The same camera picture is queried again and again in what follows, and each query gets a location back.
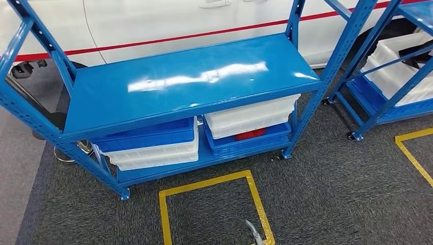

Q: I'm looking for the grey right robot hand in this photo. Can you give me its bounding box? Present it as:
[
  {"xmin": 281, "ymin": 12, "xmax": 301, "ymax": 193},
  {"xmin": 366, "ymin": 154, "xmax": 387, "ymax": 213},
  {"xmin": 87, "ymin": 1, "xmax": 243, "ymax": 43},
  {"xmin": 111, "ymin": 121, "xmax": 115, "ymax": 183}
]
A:
[{"xmin": 245, "ymin": 219, "xmax": 265, "ymax": 245}]

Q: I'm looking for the blue metal shelf rack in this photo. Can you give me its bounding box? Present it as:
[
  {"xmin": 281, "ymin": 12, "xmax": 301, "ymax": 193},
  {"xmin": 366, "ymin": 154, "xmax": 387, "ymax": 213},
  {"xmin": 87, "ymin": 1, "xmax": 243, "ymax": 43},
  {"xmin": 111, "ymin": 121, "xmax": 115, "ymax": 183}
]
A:
[
  {"xmin": 322, "ymin": 0, "xmax": 433, "ymax": 142},
  {"xmin": 0, "ymin": 0, "xmax": 379, "ymax": 201}
]

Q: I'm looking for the black part in bin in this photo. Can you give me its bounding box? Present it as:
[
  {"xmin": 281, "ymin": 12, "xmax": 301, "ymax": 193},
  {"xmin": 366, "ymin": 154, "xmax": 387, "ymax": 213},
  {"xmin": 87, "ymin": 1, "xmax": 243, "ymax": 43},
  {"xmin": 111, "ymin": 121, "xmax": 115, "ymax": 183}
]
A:
[{"xmin": 398, "ymin": 43, "xmax": 432, "ymax": 70}]

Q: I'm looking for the yellow floor tape square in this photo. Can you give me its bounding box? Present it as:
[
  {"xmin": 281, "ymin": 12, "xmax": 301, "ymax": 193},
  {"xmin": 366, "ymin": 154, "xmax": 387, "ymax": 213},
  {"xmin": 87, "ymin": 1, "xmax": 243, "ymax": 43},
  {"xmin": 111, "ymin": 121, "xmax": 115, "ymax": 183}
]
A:
[{"xmin": 159, "ymin": 169, "xmax": 276, "ymax": 245}]

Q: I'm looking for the red object in bin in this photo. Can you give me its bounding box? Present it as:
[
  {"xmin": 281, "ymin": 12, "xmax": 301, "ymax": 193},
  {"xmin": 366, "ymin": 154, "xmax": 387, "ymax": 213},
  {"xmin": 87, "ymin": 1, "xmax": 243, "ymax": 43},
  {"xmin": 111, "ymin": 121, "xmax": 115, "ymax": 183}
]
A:
[{"xmin": 234, "ymin": 128, "xmax": 267, "ymax": 142}]

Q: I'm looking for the black round floor disc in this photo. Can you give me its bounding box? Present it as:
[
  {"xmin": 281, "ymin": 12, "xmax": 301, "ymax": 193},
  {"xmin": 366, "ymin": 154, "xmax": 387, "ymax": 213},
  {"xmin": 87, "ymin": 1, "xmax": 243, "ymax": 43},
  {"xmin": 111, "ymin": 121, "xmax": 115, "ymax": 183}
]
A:
[{"xmin": 32, "ymin": 111, "xmax": 67, "ymax": 141}]

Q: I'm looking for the white car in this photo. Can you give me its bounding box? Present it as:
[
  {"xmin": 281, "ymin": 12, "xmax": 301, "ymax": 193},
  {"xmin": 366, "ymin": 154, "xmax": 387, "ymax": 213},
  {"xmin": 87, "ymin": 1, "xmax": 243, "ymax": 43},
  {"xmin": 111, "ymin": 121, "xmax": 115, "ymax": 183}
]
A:
[{"xmin": 0, "ymin": 0, "xmax": 433, "ymax": 70}]

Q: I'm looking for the black stanchion post chrome base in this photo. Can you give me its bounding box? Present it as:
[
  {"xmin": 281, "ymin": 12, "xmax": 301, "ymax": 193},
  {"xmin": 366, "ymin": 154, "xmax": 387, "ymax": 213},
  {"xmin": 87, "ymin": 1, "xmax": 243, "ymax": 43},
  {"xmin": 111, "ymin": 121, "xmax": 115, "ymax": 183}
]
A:
[{"xmin": 6, "ymin": 74, "xmax": 94, "ymax": 164}]

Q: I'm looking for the white car door handle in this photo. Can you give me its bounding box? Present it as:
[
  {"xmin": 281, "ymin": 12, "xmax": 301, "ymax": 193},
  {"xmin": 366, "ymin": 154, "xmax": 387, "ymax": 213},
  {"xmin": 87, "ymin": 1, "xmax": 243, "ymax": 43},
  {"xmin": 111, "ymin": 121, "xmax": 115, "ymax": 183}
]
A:
[{"xmin": 198, "ymin": 0, "xmax": 233, "ymax": 9}]

